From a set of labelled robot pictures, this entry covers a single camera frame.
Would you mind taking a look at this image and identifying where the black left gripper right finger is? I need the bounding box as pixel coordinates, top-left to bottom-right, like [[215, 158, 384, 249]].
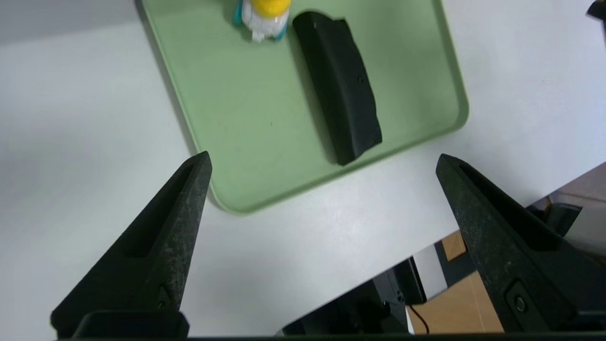
[[436, 153, 606, 332]]

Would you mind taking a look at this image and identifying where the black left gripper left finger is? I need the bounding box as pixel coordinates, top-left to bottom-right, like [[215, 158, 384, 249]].
[[51, 152, 213, 337]]

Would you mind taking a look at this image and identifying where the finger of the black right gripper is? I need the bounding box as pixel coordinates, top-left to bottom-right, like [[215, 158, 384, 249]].
[[586, 0, 606, 22]]

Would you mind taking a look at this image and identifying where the black glasses case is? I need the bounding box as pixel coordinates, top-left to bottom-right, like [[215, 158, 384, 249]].
[[292, 11, 383, 166]]

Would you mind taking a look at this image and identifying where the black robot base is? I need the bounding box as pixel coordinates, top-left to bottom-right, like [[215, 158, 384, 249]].
[[282, 197, 583, 337]]

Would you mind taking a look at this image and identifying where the light green plastic tray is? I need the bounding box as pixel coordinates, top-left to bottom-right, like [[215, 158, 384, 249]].
[[135, 0, 469, 215]]

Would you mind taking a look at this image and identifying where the yellow duck toy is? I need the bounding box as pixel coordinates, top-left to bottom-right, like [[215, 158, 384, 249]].
[[233, 0, 291, 43]]

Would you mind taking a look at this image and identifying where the thin red cable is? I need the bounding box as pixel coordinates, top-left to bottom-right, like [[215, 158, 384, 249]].
[[409, 305, 430, 335]]

